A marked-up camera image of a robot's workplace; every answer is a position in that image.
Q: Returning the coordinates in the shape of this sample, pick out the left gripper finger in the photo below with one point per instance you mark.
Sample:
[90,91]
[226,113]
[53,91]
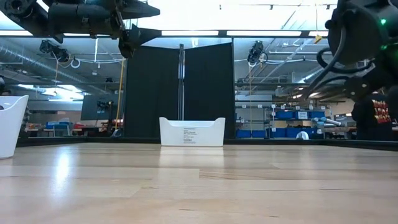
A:
[130,40]
[136,9]

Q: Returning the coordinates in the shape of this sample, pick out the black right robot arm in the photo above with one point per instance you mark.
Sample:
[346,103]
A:
[360,34]

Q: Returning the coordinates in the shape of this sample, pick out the black ceiling mounted device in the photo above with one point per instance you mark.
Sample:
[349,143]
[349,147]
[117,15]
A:
[54,51]
[256,51]

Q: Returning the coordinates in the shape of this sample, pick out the black folding partition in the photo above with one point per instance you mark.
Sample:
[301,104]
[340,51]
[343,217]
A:
[149,93]

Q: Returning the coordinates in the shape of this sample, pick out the black monitor screen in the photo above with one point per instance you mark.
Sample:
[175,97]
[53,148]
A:
[90,109]

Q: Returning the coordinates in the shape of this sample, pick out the white bin with label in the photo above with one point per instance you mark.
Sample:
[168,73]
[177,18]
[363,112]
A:
[174,133]

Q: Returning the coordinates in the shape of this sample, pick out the blue cart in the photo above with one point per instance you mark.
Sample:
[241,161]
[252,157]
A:
[57,126]

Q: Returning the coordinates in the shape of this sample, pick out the white plastic bin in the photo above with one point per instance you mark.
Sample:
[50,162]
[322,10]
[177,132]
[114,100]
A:
[12,130]

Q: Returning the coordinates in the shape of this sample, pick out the blue storage bin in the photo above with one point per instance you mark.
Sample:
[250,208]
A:
[284,115]
[286,132]
[317,114]
[258,133]
[243,133]

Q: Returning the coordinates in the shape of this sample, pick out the yellow hanging tag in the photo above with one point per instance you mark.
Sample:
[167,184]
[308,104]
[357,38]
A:
[317,39]

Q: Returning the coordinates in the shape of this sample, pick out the white round object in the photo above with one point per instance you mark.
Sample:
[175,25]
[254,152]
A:
[302,135]

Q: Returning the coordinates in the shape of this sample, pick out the person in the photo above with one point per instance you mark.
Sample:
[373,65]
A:
[373,124]

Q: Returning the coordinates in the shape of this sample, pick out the silver ventilation duct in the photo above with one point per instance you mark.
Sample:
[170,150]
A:
[308,77]
[40,67]

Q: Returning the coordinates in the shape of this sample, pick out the black aluminium table frame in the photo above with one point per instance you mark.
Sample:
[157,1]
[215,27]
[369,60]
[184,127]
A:
[93,140]

